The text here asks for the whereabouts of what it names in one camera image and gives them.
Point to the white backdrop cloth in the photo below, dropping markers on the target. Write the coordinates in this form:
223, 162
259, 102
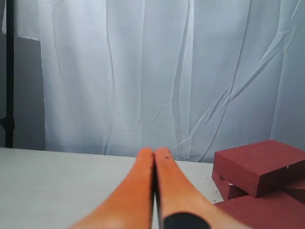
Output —
196, 76

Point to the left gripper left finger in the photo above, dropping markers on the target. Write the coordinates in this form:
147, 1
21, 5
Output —
130, 205

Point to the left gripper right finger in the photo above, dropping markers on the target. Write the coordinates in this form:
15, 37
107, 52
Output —
180, 205

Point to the red brick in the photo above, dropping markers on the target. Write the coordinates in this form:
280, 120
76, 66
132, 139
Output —
273, 211
260, 168

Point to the black backdrop stand pole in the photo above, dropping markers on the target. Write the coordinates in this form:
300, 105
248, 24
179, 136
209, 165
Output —
8, 123

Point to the rear left base brick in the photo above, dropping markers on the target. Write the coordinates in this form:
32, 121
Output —
227, 190

